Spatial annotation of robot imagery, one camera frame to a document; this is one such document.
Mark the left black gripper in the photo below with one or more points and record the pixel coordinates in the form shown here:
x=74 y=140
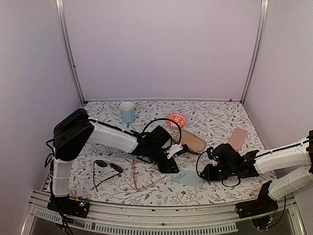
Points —
x=165 y=169

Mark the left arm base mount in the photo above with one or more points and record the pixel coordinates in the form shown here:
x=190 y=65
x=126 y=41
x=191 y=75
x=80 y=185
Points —
x=78 y=207

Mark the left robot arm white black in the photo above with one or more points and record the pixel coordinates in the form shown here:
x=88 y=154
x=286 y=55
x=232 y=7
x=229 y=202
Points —
x=78 y=129

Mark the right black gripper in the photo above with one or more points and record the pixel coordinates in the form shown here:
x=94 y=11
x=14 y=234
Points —
x=209 y=174

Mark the brown striped glasses case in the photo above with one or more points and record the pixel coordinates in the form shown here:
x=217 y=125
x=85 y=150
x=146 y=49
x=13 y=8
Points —
x=195 y=144

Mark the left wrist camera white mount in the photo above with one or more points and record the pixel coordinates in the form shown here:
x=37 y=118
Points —
x=176 y=149

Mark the floral patterned table mat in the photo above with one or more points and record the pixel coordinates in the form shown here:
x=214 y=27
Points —
x=104 y=174

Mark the blue cleaning cloth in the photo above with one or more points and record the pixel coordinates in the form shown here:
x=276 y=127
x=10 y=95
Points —
x=188 y=178

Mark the left aluminium frame post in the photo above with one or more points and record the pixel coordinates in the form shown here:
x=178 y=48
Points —
x=64 y=32

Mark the red patterned small bowl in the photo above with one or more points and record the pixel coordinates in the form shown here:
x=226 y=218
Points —
x=178 y=118

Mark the aluminium frame post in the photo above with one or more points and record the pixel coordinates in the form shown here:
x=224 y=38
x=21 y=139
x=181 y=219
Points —
x=256 y=49
x=64 y=32

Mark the right aluminium frame post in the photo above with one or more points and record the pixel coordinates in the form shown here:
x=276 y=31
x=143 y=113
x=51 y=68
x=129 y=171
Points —
x=256 y=49

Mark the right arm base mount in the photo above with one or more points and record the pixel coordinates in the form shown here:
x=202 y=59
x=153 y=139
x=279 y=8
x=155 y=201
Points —
x=263 y=204

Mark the pink translucent plastic cup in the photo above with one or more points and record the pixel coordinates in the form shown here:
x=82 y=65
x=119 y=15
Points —
x=237 y=139

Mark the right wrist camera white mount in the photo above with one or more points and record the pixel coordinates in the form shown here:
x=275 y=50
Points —
x=210 y=154

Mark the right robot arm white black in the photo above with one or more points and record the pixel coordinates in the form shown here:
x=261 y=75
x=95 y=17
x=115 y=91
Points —
x=229 y=163

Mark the light blue paper cup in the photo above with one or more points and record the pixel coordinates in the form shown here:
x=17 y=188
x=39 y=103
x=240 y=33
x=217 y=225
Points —
x=127 y=111

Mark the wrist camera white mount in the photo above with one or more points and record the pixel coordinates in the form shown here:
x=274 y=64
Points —
x=210 y=154
x=176 y=149

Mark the clear pink frame glasses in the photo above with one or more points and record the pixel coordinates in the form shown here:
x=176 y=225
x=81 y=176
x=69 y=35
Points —
x=145 y=175

